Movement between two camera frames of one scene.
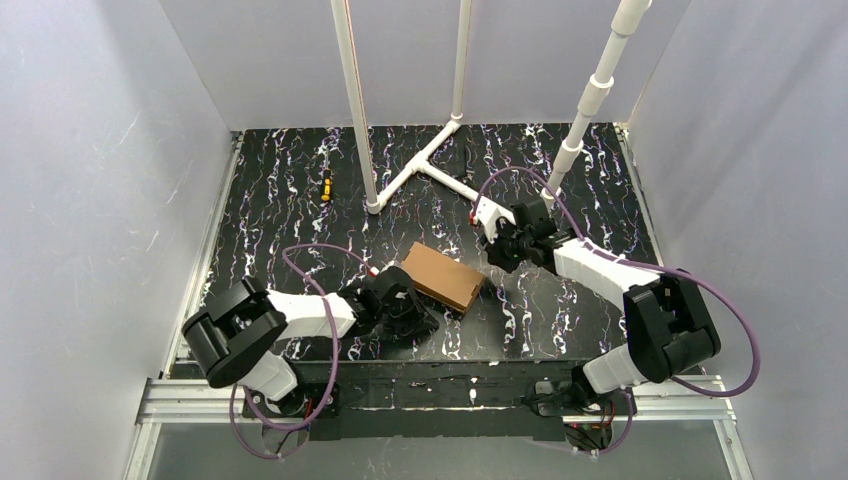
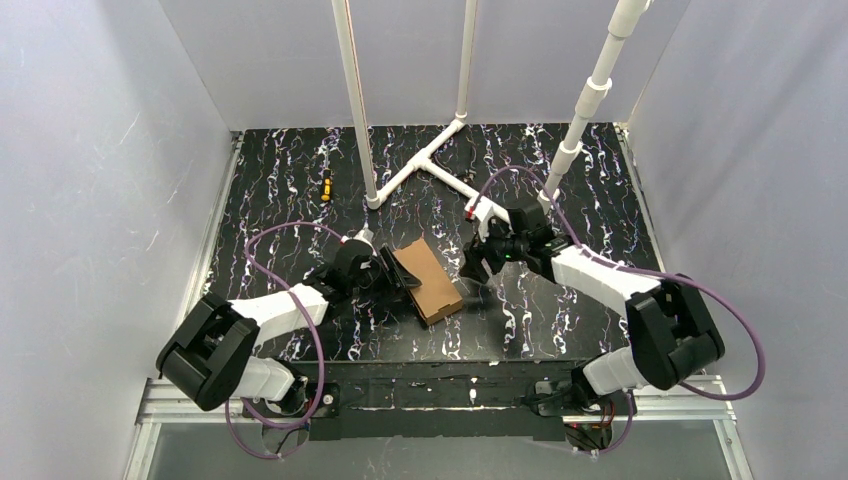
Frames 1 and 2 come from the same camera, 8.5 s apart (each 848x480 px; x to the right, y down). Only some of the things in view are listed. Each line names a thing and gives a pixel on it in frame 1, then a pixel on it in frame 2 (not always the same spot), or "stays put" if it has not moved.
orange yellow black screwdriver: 327,186 stays put
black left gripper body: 411,312 to 389,271
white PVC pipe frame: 439,173 stays put
